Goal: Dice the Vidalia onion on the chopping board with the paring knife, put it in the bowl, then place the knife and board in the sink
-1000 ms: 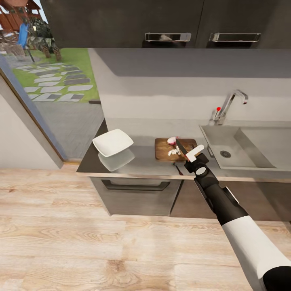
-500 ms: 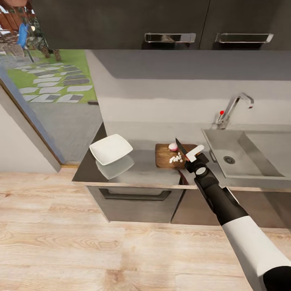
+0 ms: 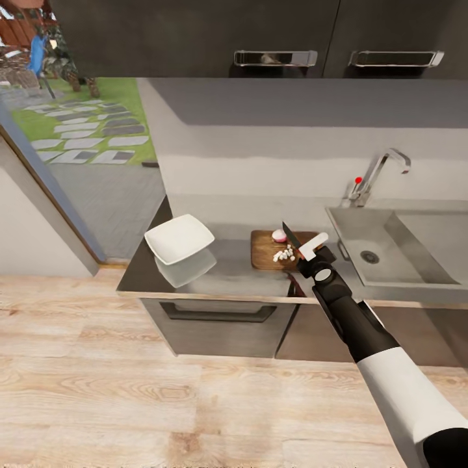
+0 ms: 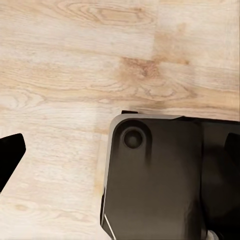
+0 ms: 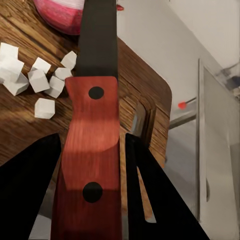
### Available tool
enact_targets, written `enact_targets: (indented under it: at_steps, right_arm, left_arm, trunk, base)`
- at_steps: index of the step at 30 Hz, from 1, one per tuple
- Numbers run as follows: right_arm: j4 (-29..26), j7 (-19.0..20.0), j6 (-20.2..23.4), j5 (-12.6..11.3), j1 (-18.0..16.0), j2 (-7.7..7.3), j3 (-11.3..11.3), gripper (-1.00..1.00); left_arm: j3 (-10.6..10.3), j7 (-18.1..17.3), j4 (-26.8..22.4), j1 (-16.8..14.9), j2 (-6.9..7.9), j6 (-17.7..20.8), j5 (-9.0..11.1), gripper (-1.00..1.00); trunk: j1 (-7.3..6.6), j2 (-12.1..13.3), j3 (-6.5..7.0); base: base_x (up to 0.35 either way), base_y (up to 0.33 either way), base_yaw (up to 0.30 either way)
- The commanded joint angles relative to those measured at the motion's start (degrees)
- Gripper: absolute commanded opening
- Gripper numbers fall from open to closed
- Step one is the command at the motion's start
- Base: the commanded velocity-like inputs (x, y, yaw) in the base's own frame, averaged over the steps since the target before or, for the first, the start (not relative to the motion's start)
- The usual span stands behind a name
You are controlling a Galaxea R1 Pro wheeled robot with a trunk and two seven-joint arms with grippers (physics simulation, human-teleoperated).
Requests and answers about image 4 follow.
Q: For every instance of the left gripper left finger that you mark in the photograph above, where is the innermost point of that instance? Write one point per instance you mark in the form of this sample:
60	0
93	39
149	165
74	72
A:
12	149

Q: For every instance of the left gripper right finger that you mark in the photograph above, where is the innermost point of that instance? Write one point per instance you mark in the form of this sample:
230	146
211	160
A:
232	149

